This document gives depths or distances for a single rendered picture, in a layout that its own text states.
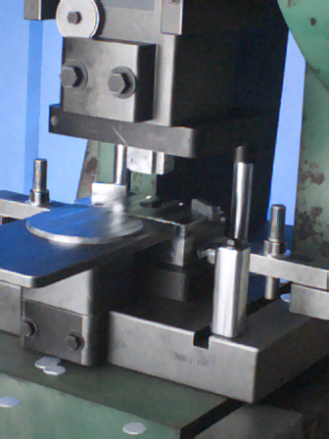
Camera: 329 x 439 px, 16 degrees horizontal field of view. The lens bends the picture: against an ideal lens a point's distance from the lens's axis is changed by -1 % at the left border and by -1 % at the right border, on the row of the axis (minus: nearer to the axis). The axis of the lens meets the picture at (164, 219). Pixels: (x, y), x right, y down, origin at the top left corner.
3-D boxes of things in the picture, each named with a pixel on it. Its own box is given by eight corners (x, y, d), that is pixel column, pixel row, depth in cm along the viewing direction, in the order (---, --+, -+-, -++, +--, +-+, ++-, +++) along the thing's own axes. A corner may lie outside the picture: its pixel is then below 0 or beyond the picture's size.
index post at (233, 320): (233, 339, 115) (240, 244, 113) (207, 332, 117) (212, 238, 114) (247, 331, 118) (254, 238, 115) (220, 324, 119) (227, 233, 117)
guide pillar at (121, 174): (122, 222, 144) (127, 109, 140) (108, 219, 145) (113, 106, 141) (132, 219, 145) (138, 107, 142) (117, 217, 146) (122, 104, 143)
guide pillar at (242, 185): (241, 249, 135) (250, 128, 132) (224, 245, 136) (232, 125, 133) (251, 245, 137) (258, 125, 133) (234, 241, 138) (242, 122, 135)
